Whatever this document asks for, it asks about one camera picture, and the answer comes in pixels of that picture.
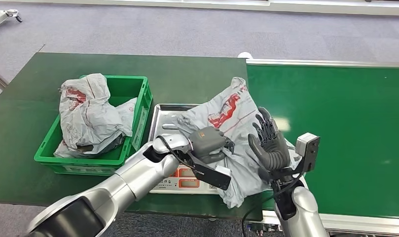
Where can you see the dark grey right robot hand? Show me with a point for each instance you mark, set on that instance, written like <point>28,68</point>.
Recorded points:
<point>271,150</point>

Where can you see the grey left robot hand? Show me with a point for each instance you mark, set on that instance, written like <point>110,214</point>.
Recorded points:
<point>209,144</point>

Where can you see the grey red-print mailer package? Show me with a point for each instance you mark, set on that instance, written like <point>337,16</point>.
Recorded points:
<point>245,176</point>

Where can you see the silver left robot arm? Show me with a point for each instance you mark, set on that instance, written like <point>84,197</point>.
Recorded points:
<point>120,189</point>

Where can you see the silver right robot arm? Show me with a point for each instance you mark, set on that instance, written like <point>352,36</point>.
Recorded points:
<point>303,212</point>

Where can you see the bright green conveyor belt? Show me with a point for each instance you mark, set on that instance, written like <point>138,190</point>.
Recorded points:
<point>349,114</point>

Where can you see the flat pale grey mailer package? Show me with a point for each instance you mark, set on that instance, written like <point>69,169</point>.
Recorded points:
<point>129,109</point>

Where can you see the white conveyor roller end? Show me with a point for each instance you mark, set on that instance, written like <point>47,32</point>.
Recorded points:
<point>245,55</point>

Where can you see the large crumpled grey mailer package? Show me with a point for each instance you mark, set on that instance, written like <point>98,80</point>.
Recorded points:
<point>88,114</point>

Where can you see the steel scale pan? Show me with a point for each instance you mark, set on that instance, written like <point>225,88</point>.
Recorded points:
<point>166,114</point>

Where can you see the green plastic crate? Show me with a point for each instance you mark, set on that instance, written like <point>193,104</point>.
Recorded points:
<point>127,86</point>

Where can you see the white low ledge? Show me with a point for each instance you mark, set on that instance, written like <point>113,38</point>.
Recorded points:
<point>284,6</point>

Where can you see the dark green table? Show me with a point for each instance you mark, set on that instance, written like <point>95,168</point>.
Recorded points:
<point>29,98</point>

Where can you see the white wheeled cart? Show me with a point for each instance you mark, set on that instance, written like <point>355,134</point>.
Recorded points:
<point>0,15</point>

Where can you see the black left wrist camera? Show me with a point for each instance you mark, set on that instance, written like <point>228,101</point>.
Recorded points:
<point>212,176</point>

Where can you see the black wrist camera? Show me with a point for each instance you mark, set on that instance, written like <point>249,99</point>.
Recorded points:
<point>308,150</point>
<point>212,176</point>

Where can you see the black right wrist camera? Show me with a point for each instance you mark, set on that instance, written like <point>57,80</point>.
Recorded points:
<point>308,150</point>

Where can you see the metal conveyor bracket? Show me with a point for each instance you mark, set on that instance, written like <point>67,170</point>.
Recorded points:
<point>261,228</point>

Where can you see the aluminium conveyor frame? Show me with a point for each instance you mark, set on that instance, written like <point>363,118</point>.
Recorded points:
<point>317,62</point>

